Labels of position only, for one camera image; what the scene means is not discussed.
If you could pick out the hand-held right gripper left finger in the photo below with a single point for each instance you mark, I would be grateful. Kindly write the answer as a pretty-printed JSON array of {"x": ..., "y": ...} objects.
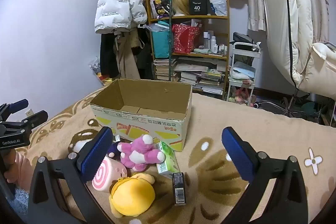
[{"x": 95, "y": 153}]

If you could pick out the small clear plastic packet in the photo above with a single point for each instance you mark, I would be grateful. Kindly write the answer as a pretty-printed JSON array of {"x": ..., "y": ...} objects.
[{"x": 117, "y": 138}]

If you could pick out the stack of brown books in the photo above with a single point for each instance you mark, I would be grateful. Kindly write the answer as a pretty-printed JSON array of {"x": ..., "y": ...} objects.
[{"x": 164, "y": 69}]

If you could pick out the red gift bag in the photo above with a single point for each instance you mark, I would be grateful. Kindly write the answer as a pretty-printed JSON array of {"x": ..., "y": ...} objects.
[{"x": 185, "y": 39}]

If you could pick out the pile of magazines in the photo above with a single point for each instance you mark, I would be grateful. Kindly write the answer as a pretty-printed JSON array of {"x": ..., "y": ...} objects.
[{"x": 202, "y": 74}]

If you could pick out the yellow plush toy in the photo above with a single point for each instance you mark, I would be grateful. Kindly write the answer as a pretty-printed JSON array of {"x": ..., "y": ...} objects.
[{"x": 134, "y": 195}]

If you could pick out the black pink printed bag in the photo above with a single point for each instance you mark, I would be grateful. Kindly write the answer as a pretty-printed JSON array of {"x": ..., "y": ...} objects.
[{"x": 158, "y": 1}]

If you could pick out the person's left hand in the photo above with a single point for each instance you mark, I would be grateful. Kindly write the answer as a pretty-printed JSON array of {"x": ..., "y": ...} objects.
[{"x": 18, "y": 166}]

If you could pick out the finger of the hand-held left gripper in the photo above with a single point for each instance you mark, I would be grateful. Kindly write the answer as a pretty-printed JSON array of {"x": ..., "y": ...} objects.
[
  {"x": 36, "y": 116},
  {"x": 18, "y": 104}
]

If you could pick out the white trolley cart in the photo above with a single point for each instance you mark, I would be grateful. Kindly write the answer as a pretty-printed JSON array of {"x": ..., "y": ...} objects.
[{"x": 246, "y": 47}]

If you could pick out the mint green pouch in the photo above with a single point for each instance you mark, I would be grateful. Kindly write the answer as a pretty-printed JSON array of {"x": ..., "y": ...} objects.
[{"x": 202, "y": 50}]

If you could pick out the green tissue packet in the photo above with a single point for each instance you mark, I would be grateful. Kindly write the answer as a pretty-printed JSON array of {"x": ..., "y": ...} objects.
[{"x": 168, "y": 158}]

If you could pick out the group of cosmetic bottles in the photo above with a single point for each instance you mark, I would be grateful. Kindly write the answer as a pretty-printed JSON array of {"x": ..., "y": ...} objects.
[{"x": 214, "y": 43}]

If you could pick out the chair base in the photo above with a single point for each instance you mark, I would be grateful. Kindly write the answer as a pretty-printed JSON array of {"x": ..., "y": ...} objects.
[{"x": 286, "y": 106}]

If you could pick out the blonde wig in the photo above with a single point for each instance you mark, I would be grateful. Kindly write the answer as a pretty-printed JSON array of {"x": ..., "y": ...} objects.
[{"x": 181, "y": 1}]

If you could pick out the printed cardboard box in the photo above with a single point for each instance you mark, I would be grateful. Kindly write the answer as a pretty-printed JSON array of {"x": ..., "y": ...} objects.
[{"x": 147, "y": 119}]

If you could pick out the clear bag of small things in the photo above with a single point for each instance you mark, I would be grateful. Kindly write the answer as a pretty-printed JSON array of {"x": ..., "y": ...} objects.
[{"x": 95, "y": 66}]

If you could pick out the pink bear plush toy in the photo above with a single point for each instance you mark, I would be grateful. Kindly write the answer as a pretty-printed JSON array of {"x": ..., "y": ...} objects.
[{"x": 139, "y": 153}]

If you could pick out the black hanging coat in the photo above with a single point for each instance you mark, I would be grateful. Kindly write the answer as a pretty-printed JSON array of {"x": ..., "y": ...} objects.
[{"x": 109, "y": 53}]

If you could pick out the purple plush toy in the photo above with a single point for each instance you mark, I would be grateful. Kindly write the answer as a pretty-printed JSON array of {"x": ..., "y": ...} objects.
[{"x": 113, "y": 149}]

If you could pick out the wooden shelf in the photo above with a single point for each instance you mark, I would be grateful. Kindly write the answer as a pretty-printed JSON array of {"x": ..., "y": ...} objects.
[{"x": 202, "y": 18}]

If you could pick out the beige patterned blanket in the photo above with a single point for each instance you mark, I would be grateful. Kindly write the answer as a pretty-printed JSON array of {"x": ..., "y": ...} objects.
[{"x": 215, "y": 119}]

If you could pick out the pink swirl roll plush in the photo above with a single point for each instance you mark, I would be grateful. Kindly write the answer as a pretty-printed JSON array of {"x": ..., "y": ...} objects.
[{"x": 110, "y": 174}]

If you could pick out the blue white folded cloth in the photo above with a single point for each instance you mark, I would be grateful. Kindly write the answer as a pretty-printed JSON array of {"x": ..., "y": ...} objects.
[{"x": 242, "y": 70}]

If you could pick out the green pole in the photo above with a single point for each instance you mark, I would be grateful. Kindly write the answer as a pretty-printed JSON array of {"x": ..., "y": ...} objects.
[{"x": 171, "y": 56}]

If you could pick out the black carton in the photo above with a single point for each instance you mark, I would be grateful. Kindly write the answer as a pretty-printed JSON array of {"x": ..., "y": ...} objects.
[{"x": 197, "y": 5}]

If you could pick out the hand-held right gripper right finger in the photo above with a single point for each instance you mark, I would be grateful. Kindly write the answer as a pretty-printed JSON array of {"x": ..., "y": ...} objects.
[{"x": 236, "y": 153}]

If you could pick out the teal paper bag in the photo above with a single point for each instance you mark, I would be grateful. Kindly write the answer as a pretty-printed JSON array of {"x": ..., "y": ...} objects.
[{"x": 160, "y": 41}]

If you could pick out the wall socket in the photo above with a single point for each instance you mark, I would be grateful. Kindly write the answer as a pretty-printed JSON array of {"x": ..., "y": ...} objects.
[{"x": 29, "y": 111}]

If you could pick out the small black box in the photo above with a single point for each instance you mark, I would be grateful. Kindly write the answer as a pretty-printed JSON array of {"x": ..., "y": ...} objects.
[{"x": 179, "y": 188}]

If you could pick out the beige canvas tote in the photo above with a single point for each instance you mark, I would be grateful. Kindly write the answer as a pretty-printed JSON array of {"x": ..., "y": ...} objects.
[{"x": 128, "y": 56}]

